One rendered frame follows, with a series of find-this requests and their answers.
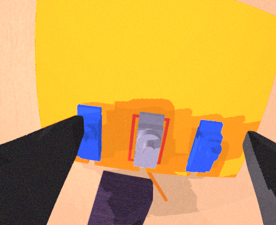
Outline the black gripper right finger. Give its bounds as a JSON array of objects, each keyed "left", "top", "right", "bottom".
[{"left": 242, "top": 131, "right": 276, "bottom": 225}]

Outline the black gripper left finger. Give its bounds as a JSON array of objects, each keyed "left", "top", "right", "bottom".
[{"left": 0, "top": 116, "right": 85, "bottom": 225}]

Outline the yellow flat deck plate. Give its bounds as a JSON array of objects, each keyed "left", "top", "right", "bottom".
[{"left": 35, "top": 0, "right": 276, "bottom": 178}]

